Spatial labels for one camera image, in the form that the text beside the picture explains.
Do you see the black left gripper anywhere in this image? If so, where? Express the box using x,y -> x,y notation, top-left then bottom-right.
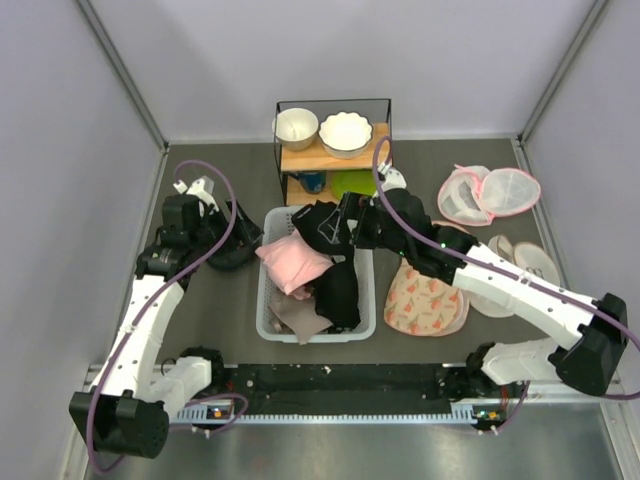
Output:
189,197 -> 263,258

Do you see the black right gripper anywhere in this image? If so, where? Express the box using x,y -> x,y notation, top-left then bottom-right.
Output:
319,192 -> 412,259

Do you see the floral mesh laundry bag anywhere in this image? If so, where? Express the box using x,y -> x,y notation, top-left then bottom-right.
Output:
383,258 -> 469,337

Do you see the black bra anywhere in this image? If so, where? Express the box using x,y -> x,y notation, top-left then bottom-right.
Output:
291,201 -> 354,258

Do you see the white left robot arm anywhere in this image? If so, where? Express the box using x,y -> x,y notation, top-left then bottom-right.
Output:
69,176 -> 262,458

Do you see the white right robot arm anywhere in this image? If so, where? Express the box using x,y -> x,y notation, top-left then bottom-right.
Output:
338,168 -> 632,398

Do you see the black round laundry bag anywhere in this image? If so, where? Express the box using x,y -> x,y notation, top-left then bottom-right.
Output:
206,242 -> 256,272

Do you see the white plastic laundry basket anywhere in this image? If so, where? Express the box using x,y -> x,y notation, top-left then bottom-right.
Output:
255,205 -> 377,344

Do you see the pink trimmed mesh laundry bag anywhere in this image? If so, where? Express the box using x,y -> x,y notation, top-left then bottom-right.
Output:
437,165 -> 541,227

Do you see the white mesh laundry bag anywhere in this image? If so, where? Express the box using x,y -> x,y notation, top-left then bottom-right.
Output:
467,234 -> 562,319

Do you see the green plastic plate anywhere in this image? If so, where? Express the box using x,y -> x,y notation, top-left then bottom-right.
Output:
330,170 -> 376,200

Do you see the blue mug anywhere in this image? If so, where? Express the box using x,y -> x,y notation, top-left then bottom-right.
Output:
290,171 -> 327,195

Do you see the black garment in basket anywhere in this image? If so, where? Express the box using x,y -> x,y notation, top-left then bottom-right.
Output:
311,261 -> 361,330

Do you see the pink garment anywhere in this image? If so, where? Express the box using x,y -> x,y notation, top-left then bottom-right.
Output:
255,230 -> 333,300

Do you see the white scalloped bowl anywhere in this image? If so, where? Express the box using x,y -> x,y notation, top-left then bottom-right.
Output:
318,111 -> 374,159

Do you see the taupe garment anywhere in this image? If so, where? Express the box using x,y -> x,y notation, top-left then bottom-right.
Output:
269,296 -> 333,345

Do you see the cream round bowl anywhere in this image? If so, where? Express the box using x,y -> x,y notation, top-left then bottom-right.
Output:
272,107 -> 319,151

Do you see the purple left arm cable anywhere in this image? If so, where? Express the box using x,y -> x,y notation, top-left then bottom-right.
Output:
85,159 -> 250,475

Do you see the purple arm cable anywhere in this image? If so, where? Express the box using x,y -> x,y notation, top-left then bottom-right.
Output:
372,137 -> 640,436
85,159 -> 250,475

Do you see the wire and wood shelf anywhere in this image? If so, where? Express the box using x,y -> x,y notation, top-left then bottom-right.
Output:
273,97 -> 394,207

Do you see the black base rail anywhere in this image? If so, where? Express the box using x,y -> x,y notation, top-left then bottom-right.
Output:
169,362 -> 506,416

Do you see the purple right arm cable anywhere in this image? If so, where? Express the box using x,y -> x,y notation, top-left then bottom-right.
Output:
372,137 -> 640,436

